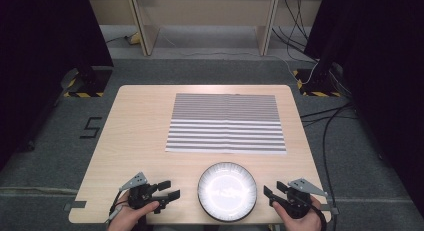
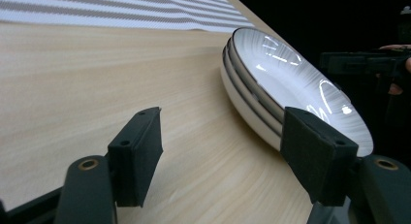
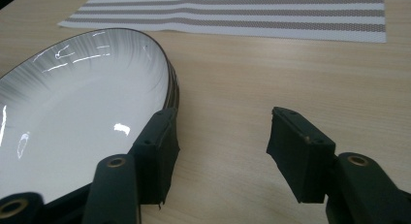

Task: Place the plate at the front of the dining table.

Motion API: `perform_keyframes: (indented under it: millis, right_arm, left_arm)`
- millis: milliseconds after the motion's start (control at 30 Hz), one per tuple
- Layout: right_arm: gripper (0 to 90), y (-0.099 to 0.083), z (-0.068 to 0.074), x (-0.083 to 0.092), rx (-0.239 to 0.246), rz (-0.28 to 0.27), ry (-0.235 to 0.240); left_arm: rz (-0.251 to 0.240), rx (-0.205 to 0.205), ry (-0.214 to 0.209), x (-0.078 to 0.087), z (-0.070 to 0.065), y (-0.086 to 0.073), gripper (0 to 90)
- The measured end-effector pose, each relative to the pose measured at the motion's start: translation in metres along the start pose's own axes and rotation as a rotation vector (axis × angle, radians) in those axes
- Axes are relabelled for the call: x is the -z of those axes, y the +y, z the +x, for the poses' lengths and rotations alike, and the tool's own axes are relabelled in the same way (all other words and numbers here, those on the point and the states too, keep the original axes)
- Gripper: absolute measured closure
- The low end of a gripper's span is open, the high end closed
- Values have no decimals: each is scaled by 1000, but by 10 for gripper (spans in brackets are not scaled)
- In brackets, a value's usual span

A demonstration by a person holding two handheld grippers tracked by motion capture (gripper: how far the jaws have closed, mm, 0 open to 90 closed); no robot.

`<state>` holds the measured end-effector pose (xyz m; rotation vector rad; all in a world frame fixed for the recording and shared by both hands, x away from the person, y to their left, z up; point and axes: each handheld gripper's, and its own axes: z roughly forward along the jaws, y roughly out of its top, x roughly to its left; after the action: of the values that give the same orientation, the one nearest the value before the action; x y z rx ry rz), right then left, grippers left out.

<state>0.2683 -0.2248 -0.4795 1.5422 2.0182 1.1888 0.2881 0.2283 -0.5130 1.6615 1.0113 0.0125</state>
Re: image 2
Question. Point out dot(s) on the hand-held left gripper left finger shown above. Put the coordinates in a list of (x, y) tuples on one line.
[(135, 159)]

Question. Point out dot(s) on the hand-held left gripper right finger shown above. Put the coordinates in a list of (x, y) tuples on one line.
[(316, 153)]

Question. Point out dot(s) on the white plate with dark rim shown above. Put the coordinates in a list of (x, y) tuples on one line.
[(268, 120), (284, 75), (255, 123)]

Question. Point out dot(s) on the grey white striped placemat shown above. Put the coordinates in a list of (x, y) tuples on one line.
[(97, 10)]

